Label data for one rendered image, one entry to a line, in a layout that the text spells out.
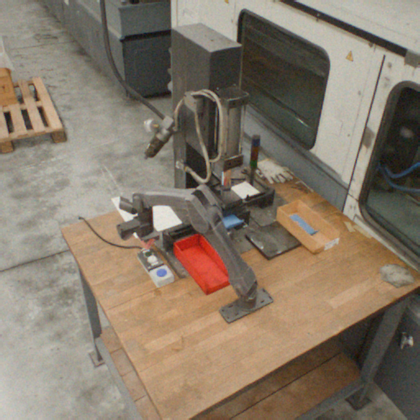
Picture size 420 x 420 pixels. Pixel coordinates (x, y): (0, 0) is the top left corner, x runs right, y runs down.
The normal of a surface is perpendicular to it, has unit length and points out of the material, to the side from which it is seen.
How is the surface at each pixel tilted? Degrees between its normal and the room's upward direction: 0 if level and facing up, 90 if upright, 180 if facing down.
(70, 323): 0
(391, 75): 90
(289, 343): 0
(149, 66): 90
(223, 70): 90
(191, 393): 0
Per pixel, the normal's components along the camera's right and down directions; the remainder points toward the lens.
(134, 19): 0.47, 0.56
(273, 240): 0.03, -0.78
